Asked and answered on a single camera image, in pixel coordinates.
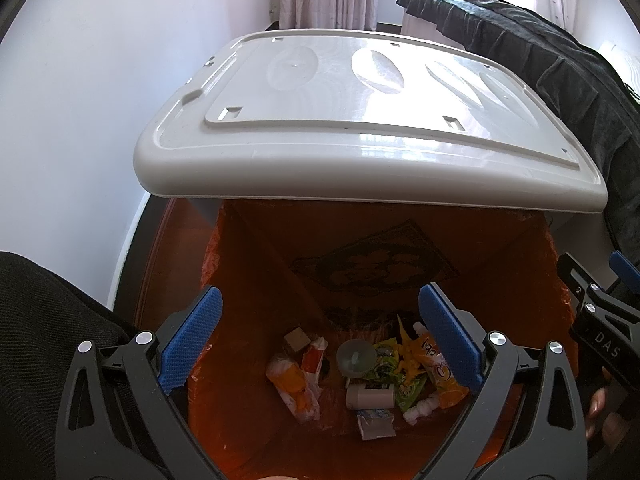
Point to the white plastic storage box lid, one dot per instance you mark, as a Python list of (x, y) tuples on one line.
[(350, 110)]

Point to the wooden block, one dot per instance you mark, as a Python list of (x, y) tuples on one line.
[(296, 339)]

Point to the white tissue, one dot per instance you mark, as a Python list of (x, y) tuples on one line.
[(422, 410)]

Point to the orange juice pouch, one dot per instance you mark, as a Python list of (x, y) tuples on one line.
[(442, 380)]

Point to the orange trash bag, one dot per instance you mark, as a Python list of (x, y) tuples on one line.
[(260, 270)]

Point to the beige cylindrical container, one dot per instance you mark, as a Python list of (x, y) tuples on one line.
[(367, 396)]

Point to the person's black clothing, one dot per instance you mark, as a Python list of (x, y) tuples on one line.
[(45, 330)]

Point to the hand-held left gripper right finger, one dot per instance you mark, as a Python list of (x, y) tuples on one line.
[(450, 340)]

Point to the clear plastic cup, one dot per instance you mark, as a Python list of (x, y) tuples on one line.
[(356, 357)]

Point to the orange red plastic bag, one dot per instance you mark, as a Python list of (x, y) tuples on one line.
[(292, 385)]

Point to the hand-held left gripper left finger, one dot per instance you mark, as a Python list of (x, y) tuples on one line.
[(192, 340)]

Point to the dark blanket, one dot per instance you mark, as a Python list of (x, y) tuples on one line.
[(540, 45)]

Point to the white bed frame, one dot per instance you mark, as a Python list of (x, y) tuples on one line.
[(420, 22)]

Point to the green snack packet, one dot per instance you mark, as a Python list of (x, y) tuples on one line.
[(407, 392)]

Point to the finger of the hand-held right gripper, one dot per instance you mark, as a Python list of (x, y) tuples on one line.
[(580, 280), (627, 270)]

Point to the person's right hand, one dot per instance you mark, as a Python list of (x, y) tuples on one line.
[(596, 410)]

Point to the orange dinosaur toy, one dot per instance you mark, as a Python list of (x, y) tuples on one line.
[(409, 360)]

